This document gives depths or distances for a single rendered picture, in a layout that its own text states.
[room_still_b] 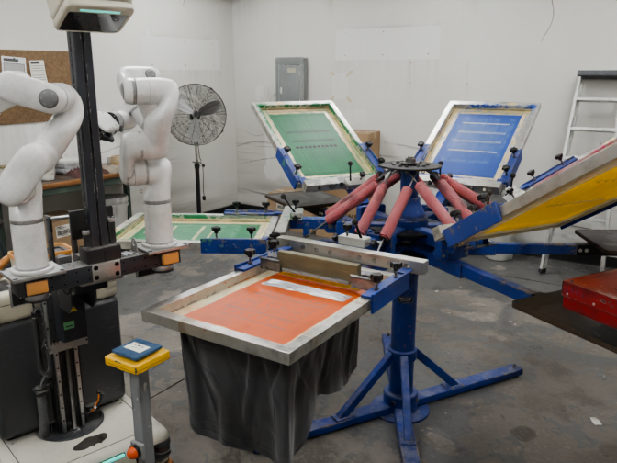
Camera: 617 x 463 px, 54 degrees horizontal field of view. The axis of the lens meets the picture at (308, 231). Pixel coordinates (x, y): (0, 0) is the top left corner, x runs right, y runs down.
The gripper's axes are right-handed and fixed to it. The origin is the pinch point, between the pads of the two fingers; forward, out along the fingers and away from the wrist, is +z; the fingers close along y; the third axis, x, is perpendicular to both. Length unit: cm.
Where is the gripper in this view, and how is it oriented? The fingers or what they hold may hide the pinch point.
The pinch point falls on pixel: (84, 127)
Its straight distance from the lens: 223.6
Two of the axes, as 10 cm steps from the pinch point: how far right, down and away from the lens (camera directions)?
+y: -7.3, -6.9, 0.3
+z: -3.0, 2.7, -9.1
